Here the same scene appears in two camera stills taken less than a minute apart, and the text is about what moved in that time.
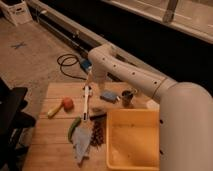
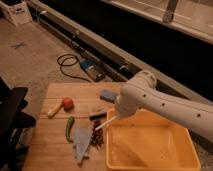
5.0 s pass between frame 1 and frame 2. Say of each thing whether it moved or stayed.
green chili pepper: moved
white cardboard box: stayed
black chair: stayed
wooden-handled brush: moved
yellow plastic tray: stayed
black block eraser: stayed
